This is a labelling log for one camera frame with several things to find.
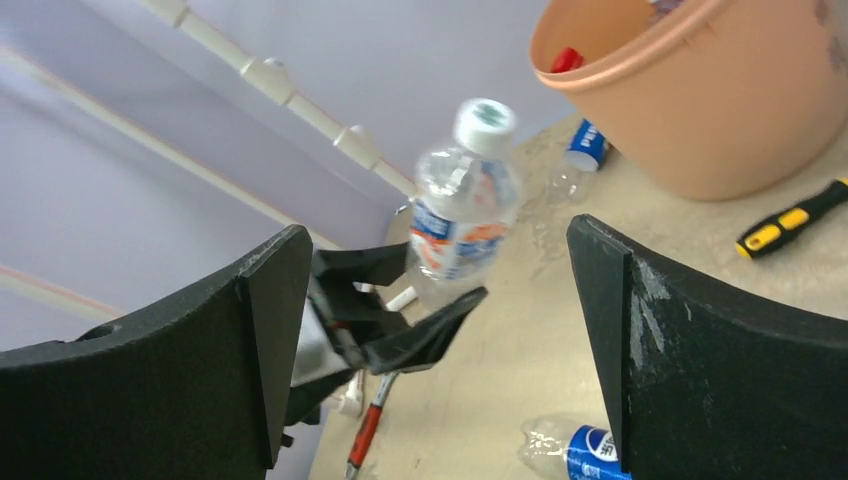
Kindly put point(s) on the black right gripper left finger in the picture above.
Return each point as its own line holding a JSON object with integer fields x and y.
{"x": 193, "y": 386}

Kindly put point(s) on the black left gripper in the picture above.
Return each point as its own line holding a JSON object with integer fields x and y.
{"x": 325, "y": 358}

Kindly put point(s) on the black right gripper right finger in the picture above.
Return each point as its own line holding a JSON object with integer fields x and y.
{"x": 702, "y": 380}

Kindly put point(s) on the red label water bottle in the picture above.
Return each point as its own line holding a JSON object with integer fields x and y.
{"x": 567, "y": 60}

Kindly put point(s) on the white PVC pipe frame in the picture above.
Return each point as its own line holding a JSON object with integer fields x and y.
{"x": 269, "y": 77}

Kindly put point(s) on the orange plastic bin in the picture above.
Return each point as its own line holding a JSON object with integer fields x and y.
{"x": 716, "y": 100}

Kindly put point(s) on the crushed white cap bottle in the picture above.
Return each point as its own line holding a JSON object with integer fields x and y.
{"x": 469, "y": 194}

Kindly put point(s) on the adjustable wrench red handle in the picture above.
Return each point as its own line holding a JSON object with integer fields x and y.
{"x": 368, "y": 427}

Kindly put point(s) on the small blue Pepsi bottle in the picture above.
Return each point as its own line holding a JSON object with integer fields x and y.
{"x": 556, "y": 446}

